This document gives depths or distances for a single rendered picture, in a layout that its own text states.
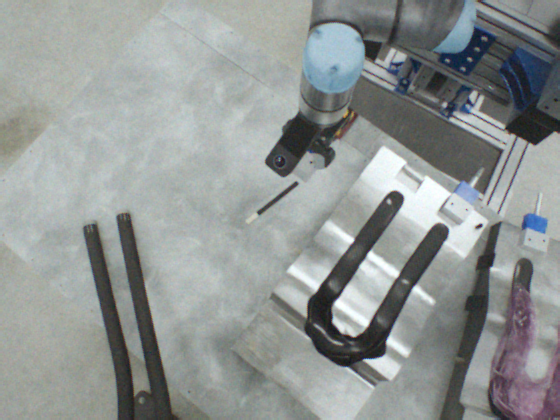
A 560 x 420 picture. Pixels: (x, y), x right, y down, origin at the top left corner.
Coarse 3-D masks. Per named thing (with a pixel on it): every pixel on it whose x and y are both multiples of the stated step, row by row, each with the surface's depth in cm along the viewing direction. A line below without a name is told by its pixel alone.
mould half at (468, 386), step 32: (512, 224) 102; (512, 256) 101; (544, 256) 101; (480, 288) 101; (544, 288) 99; (480, 320) 96; (544, 320) 94; (480, 352) 93; (544, 352) 92; (480, 384) 92; (448, 416) 94; (480, 416) 87
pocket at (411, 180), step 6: (402, 168) 104; (408, 168) 103; (402, 174) 104; (408, 174) 104; (414, 174) 102; (402, 180) 103; (408, 180) 103; (414, 180) 103; (420, 180) 103; (408, 186) 103; (414, 186) 103; (420, 186) 101; (414, 192) 103
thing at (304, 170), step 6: (306, 156) 94; (312, 156) 94; (300, 162) 93; (306, 162) 94; (312, 162) 94; (300, 168) 93; (306, 168) 93; (312, 168) 93; (294, 174) 98; (300, 174) 96; (306, 174) 94; (312, 174) 98; (306, 180) 97
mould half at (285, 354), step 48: (384, 192) 100; (432, 192) 100; (336, 240) 97; (384, 240) 98; (288, 288) 90; (384, 288) 94; (432, 288) 96; (240, 336) 95; (288, 336) 95; (288, 384) 93; (336, 384) 93
